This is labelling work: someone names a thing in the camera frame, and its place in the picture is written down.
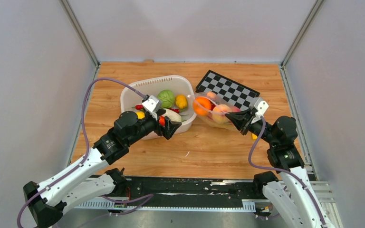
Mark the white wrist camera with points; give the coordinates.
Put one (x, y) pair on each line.
(152, 105)
(261, 107)

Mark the orange fruit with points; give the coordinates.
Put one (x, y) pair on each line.
(202, 106)

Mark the white daikon radish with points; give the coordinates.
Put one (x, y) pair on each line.
(172, 115)

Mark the green round cabbage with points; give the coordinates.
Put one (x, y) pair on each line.
(167, 98)

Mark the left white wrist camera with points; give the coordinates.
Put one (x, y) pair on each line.
(152, 105)

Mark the clear zip top bag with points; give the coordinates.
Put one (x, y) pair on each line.
(212, 109)

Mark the yellow lemon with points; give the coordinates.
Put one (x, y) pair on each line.
(140, 115)

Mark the black white checkerboard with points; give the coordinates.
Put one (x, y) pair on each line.
(232, 92)

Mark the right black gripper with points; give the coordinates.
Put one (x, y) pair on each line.
(242, 120)

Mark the red chili pepper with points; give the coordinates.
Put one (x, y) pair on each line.
(175, 110)
(139, 107)

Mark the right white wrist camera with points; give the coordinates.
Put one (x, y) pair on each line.
(261, 107)

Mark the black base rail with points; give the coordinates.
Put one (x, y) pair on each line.
(117, 193)

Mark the white plastic basket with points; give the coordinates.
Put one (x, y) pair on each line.
(177, 84)

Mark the yellow peach fruit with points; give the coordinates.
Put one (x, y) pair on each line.
(218, 113)

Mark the red chili pepper left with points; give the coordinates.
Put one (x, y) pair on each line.
(139, 107)

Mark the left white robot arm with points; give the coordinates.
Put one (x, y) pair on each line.
(49, 200)

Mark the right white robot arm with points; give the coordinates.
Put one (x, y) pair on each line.
(285, 183)

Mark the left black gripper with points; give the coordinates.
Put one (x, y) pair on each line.
(170, 126)

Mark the carrot with green stem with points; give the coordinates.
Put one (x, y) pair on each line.
(162, 121)

